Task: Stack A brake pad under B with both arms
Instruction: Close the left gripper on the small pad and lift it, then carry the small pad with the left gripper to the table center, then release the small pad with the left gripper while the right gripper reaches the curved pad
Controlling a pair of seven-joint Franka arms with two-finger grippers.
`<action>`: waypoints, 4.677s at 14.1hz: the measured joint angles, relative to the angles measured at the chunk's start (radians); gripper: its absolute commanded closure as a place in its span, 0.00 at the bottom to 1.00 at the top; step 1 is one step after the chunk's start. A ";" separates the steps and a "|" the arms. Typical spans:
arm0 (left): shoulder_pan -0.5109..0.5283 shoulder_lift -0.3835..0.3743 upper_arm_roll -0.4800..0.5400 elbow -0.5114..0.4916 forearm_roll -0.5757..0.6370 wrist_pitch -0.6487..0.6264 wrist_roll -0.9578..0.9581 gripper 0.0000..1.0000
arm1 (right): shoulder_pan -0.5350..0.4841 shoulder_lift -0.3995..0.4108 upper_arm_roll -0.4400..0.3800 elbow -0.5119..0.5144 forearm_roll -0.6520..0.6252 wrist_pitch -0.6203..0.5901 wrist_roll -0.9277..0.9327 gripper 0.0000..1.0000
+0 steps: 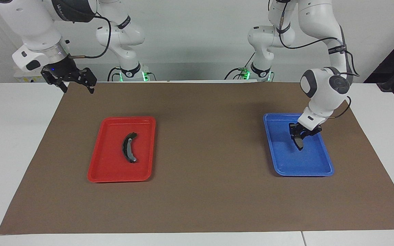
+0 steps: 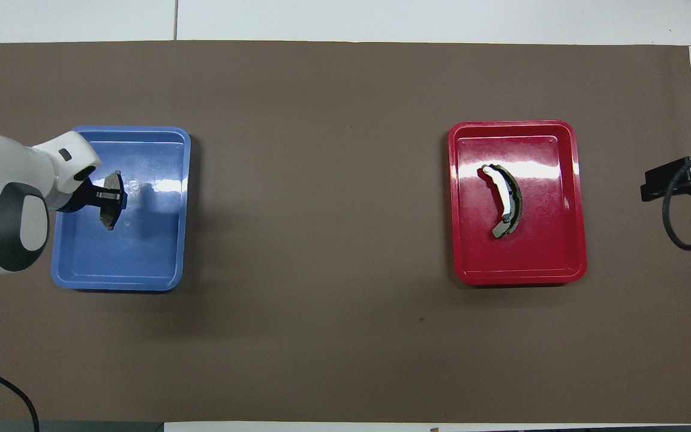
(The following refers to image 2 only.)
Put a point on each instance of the dark brake pad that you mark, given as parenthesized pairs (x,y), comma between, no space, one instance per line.
(111,217)

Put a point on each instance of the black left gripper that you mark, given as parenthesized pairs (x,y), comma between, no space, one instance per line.
(81,195)

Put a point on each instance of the blue plastic tray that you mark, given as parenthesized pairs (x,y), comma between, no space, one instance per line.
(141,252)

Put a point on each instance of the red plastic tray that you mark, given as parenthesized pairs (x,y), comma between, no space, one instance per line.
(519,258)

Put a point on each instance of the brown table mat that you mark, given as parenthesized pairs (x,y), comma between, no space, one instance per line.
(333,180)

